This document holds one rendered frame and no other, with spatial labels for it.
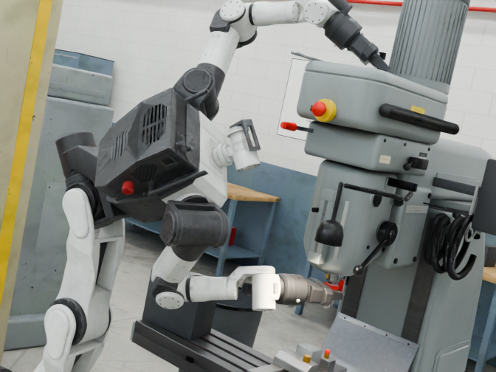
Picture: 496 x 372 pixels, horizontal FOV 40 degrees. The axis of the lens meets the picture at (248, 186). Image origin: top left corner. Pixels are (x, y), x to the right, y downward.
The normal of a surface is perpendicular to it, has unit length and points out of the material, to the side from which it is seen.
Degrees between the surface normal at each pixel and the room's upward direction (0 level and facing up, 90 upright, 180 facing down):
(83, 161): 90
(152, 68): 90
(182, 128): 58
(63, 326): 90
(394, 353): 63
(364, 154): 90
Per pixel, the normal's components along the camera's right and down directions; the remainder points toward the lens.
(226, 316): 0.07, 0.19
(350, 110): -0.55, -0.02
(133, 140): -0.73, -0.36
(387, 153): 0.75, 0.22
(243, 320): 0.49, 0.26
